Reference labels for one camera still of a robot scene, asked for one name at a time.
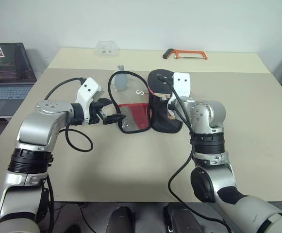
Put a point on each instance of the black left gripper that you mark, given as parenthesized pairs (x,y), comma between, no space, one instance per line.
(94,117)

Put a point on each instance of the black red paddle case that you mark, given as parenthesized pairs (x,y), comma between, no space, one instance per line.
(166,125)

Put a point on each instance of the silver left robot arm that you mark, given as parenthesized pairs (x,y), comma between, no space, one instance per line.
(41,126)

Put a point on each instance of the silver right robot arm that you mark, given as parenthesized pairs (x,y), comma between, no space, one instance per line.
(211,114)

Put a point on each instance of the grey plush toy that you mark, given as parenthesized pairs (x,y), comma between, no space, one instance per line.
(121,81)

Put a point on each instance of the small white S hook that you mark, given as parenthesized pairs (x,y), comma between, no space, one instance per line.
(139,92)

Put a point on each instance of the clear plastic box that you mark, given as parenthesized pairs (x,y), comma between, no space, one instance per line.
(106,49)

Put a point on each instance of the orange hacksaw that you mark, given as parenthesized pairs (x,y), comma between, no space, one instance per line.
(167,54)

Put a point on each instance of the open grey laptop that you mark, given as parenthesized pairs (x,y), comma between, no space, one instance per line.
(7,92)

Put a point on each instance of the dark rounded shape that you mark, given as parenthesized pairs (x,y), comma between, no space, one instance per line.
(121,221)
(182,218)

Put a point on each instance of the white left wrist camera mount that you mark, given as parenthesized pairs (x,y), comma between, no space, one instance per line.
(88,89)

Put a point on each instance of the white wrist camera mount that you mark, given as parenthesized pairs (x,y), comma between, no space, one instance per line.
(88,89)
(182,85)

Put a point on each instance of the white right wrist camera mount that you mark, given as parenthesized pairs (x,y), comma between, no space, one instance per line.
(182,85)

